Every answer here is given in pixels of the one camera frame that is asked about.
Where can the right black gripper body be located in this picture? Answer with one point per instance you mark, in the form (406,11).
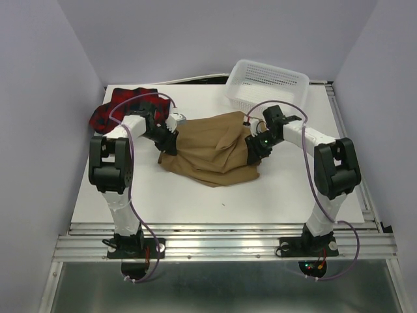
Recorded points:
(262,143)

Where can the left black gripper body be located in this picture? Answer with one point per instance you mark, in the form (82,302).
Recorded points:
(162,137)

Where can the tan brown skirt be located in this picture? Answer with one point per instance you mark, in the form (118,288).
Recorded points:
(212,151)

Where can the red black plaid skirt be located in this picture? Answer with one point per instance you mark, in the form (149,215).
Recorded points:
(124,101)

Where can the white plastic basket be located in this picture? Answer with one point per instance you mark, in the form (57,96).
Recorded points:
(251,82)

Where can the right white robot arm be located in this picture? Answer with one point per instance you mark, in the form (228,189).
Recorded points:
(334,174)

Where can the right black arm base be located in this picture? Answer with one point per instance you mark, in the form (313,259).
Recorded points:
(312,256)

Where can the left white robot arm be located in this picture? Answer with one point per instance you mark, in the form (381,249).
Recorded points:
(111,165)

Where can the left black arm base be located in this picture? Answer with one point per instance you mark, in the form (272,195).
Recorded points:
(136,261)

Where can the white board strip behind table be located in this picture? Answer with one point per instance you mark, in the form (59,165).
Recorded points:
(208,79)

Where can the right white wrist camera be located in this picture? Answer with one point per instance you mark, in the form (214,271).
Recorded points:
(253,124)

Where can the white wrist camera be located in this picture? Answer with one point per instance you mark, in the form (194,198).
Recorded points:
(174,120)
(253,124)

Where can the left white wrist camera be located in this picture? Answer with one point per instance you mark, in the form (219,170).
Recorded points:
(174,120)

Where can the aluminium frame rails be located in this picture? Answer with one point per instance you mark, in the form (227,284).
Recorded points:
(221,243)

